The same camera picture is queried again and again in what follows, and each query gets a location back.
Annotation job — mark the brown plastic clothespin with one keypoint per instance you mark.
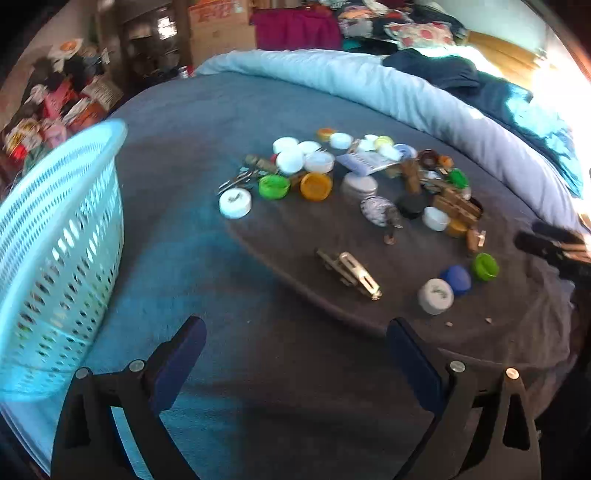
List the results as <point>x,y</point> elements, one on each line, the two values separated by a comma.
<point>577,249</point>

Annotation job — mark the floral cloth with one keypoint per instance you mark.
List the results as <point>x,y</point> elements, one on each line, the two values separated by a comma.
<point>420,33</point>

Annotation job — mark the pile of mixed clothes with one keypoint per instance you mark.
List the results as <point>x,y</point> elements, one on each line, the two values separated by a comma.
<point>378,16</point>

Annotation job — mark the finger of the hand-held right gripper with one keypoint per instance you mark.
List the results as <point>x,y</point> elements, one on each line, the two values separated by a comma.
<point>535,247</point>
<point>554,233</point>

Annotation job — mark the pile of bottle caps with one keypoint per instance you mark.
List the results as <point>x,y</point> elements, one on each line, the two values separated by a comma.
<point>316,186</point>

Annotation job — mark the blue bottle cap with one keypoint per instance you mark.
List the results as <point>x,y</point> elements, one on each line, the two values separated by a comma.
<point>456,279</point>

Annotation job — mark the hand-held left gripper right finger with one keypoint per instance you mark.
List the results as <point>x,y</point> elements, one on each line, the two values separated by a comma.
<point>411,364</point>

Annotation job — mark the cardboard box with red print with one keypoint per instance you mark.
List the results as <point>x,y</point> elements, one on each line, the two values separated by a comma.
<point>221,27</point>

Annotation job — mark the light blue quilt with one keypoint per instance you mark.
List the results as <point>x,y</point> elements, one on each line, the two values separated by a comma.
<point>369,87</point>

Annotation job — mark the white printed cap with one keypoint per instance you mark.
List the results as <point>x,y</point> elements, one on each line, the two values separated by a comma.
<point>436,297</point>

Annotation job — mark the magenta cloth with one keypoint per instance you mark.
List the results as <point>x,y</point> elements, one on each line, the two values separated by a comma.
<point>295,27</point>

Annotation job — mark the white printed sachet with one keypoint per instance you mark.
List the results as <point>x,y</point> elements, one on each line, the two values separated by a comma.
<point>362,162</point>

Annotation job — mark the pile of brown clothespins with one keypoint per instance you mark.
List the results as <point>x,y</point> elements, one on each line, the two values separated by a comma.
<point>457,205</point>

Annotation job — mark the green bottle cap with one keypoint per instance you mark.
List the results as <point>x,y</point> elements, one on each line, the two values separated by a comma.
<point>485,266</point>

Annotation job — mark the pile of colourful gift bags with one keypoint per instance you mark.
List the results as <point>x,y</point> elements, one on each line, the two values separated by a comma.
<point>60,106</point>

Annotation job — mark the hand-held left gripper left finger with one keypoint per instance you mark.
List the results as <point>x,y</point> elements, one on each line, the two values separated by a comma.
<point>184,360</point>

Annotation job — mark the light blue plastic basket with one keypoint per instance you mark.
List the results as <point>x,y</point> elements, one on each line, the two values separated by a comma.
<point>55,230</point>

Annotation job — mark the black ribbed lid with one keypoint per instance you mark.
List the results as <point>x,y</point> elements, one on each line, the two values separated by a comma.
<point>412,206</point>

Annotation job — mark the dark wooden cabinet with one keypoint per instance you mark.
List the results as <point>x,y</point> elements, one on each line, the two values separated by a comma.
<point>152,41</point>

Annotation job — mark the orange wooden headboard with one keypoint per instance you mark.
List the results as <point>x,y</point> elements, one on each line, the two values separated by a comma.
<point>503,55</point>

